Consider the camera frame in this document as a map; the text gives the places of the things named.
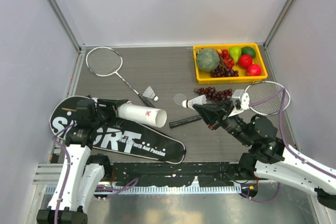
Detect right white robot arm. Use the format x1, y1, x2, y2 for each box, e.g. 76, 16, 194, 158
193, 101, 335, 209

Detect white shuttlecock tube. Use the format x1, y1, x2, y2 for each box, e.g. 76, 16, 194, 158
90, 97, 167, 128

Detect green lime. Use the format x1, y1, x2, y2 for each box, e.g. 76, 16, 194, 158
241, 46, 256, 58

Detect clear plastic tube lid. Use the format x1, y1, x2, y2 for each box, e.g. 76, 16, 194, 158
173, 93, 186, 105

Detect aluminium frame bars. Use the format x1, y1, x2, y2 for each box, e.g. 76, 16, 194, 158
31, 0, 87, 54

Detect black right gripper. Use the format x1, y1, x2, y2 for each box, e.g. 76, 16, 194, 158
192, 98, 253, 146

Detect grape bunch in tray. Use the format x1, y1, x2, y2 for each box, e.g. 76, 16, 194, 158
211, 66, 239, 78

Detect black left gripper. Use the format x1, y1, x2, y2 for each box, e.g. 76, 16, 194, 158
91, 99, 130, 129

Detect white slotted cable duct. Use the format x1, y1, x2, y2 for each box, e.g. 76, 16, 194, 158
46, 183, 242, 196

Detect green pear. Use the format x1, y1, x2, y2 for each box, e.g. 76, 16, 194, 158
229, 46, 242, 62

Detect red pomegranate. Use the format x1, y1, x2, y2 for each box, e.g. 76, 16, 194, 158
246, 64, 261, 76

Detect dark red grape bunch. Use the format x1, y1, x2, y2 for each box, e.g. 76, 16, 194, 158
194, 87, 233, 103

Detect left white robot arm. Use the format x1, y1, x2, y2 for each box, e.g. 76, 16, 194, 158
36, 96, 128, 223

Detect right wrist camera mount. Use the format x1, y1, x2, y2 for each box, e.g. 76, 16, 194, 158
232, 89, 250, 111

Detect badminton racket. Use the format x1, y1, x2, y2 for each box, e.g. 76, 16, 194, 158
169, 81, 291, 130
86, 47, 154, 108

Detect right badminton racket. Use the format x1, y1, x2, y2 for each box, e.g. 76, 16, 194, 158
169, 81, 291, 130

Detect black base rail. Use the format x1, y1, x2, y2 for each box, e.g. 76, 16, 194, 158
107, 162, 256, 187

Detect green netted melon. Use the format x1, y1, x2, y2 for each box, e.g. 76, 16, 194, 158
196, 48, 219, 72

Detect yellow plastic tray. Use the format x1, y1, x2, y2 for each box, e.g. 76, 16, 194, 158
192, 43, 268, 84

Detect black racket bag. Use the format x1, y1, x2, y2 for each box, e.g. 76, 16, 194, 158
49, 95, 186, 164

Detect red apple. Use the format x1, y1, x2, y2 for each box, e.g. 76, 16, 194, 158
238, 54, 253, 69

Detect left badminton racket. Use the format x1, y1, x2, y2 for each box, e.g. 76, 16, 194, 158
86, 47, 154, 108

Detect red cherries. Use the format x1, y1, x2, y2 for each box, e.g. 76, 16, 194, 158
215, 49, 236, 68

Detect white feather shuttlecock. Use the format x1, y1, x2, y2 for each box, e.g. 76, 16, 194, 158
142, 86, 159, 101

